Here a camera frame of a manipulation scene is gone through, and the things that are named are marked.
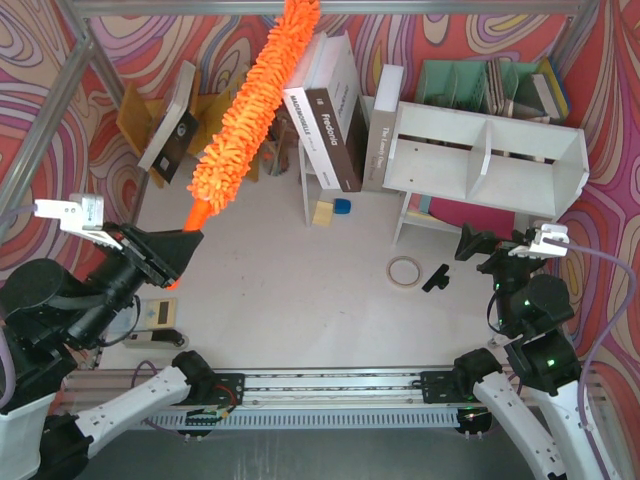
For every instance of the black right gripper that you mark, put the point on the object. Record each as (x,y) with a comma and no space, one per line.
(498,252)

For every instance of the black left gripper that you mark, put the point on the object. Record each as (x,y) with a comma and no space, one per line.
(145,256)

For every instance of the orange microfiber duster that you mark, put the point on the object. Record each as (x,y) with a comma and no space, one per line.
(220,172)

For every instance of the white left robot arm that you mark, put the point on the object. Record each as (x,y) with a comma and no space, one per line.
(48,315)

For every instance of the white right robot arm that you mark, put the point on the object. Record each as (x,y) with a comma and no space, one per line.
(531,308)

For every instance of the white wooden bookshelf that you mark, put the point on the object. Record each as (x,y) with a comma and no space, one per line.
(535,171)

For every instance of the magenta folder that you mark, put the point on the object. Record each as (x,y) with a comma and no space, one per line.
(481,218)

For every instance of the black binder clip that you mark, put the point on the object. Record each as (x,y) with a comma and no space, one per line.
(440,279)

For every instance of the beige digital timer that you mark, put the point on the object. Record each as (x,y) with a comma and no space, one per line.
(157,314)

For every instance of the white black leaning book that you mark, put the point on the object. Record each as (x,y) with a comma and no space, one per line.
(172,128)

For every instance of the wooden book stand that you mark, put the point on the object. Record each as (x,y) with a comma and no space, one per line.
(135,117)

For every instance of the clear pen cup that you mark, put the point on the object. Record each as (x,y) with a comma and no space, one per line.
(273,156)

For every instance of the blue small cube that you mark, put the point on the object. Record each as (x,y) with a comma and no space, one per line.
(341,206)

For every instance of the yellow sticky note pad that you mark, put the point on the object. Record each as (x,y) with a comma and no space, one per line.
(323,214)

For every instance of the teal file organizer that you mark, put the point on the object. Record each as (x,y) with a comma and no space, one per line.
(529,91)

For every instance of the grey upright book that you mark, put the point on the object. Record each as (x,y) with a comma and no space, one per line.
(381,126)

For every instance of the large white brown book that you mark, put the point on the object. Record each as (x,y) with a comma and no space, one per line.
(324,100)

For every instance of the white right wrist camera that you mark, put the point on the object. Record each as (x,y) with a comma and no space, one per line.
(549,240)

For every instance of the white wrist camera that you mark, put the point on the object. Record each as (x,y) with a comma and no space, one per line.
(549,240)
(81,212)

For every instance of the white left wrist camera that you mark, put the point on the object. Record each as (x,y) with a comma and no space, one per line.
(81,212)

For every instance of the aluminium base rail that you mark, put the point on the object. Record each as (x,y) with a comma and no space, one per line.
(272,389)

